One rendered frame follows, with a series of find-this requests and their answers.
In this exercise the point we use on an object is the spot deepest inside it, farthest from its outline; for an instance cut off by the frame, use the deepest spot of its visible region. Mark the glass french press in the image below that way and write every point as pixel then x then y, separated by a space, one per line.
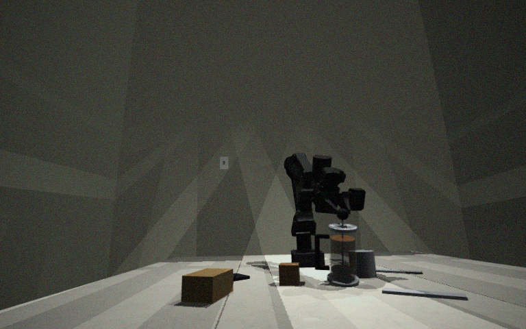
pixel 342 252

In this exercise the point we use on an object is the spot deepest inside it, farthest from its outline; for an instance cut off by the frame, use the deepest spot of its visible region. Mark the brown rectangular block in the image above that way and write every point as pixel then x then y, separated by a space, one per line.
pixel 207 285

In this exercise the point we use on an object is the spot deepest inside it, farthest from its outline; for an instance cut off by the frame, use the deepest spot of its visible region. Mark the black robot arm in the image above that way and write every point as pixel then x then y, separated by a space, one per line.
pixel 306 176

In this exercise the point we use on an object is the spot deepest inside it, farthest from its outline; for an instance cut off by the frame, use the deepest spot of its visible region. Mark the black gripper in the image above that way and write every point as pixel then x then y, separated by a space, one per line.
pixel 329 199

